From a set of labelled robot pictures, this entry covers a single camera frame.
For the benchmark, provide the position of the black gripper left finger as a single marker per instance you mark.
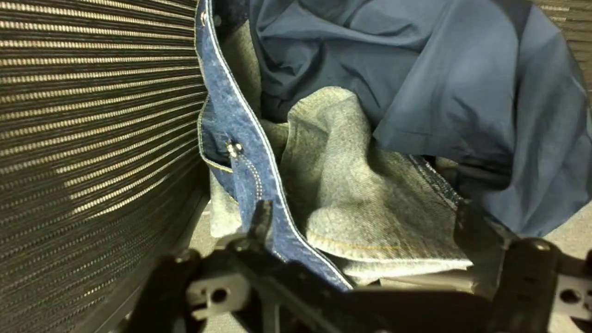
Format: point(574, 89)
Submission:
point(258, 235)

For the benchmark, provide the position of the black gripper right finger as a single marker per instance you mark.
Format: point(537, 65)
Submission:
point(483, 241)

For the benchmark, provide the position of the blue denim jacket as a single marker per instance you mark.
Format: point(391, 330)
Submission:
point(363, 126)

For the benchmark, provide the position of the black mesh office chair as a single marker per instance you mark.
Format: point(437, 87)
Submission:
point(98, 165)

